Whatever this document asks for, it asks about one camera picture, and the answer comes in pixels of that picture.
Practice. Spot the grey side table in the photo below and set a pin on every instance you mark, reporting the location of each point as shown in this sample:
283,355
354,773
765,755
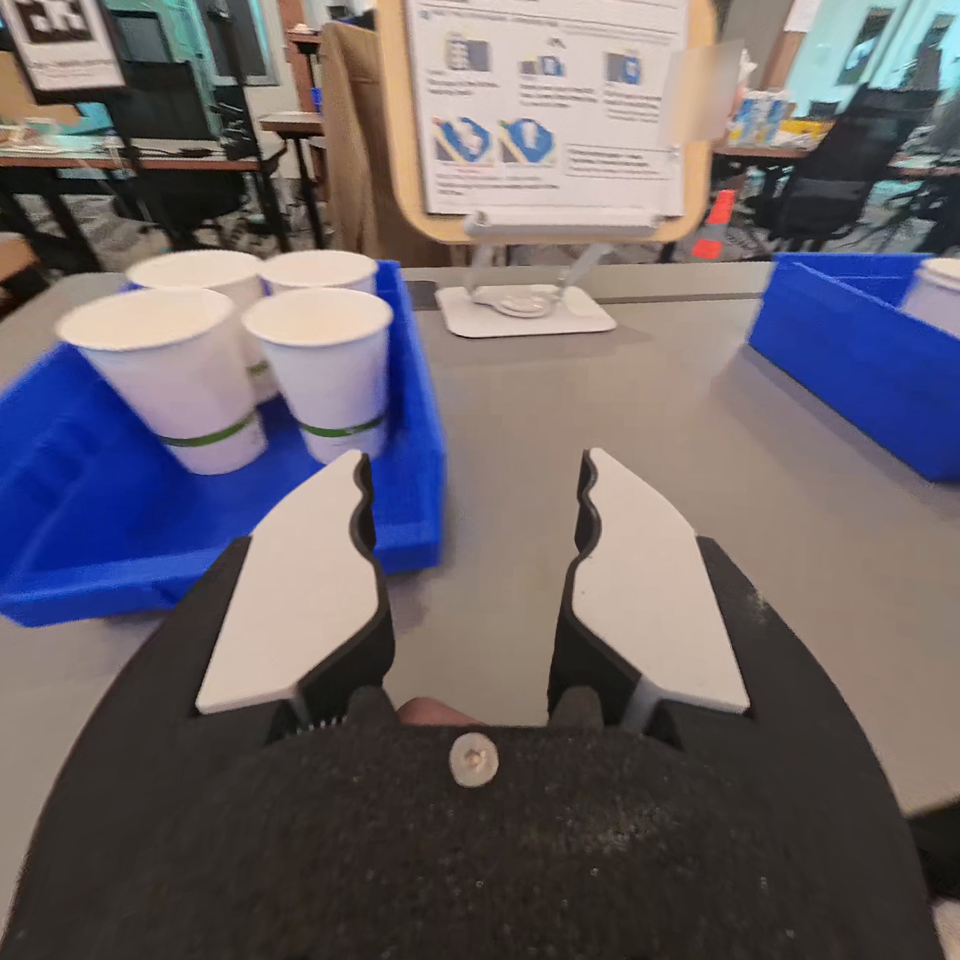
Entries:
15,255

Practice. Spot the large black office chair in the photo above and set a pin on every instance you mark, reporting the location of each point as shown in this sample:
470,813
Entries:
825,172

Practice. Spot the dark wooden desk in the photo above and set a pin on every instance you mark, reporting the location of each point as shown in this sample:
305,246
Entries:
112,161

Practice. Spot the black white marker sign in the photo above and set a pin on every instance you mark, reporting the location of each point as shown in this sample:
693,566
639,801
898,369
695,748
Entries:
60,37

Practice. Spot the blue plastic bin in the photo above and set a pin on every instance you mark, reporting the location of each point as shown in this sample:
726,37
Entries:
840,360
112,540

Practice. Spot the cluster of white cups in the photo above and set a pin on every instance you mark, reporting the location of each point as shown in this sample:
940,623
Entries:
937,300

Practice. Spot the orange traffic cone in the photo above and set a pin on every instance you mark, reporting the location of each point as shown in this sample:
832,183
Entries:
709,225

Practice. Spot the printed instruction sheet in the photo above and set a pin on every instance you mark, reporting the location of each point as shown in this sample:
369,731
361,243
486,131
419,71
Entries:
487,187

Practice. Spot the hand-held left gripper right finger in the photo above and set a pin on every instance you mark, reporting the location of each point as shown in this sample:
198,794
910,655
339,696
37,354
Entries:
652,615

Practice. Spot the beige hanging coat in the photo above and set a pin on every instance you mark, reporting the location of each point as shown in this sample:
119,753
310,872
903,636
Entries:
352,150

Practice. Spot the wooden office desk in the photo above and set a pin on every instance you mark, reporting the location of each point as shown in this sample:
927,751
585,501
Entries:
750,151

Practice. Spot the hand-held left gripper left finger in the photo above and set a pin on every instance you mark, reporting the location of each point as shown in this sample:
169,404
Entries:
300,615

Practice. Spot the small wooden side desk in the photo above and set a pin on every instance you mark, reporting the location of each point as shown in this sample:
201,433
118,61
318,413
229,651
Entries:
292,124

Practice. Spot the white paper cup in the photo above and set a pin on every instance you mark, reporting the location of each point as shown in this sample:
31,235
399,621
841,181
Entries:
330,375
315,270
172,390
195,270

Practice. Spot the instruction sheet on tablet stand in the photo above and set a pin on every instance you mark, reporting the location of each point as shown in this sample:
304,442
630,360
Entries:
525,319

